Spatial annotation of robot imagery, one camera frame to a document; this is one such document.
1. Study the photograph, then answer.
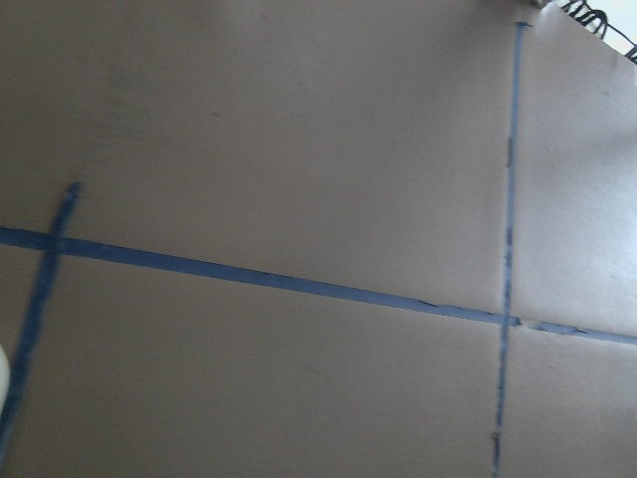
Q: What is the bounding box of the white rectangular plate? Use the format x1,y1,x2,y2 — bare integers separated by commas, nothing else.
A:
0,347,10,408

